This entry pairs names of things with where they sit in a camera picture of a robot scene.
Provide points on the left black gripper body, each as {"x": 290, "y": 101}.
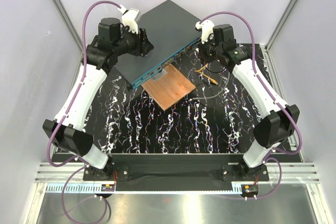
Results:
{"x": 130, "y": 42}

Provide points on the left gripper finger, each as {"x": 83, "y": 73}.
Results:
{"x": 146, "y": 47}
{"x": 143, "y": 36}

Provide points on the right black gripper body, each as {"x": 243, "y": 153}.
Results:
{"x": 209, "y": 52}

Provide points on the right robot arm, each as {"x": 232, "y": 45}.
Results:
{"x": 277, "y": 116}

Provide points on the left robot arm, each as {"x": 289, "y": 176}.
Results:
{"x": 116, "y": 37}

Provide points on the wooden board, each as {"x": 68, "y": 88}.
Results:
{"x": 169, "y": 89}

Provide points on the black marble pattern mat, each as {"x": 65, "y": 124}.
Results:
{"x": 217, "y": 117}

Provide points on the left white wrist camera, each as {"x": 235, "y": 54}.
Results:
{"x": 130, "y": 18}

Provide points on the grey metal bracket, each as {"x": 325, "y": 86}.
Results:
{"x": 159, "y": 75}

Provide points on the teal network switch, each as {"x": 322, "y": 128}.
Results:
{"x": 170, "y": 29}

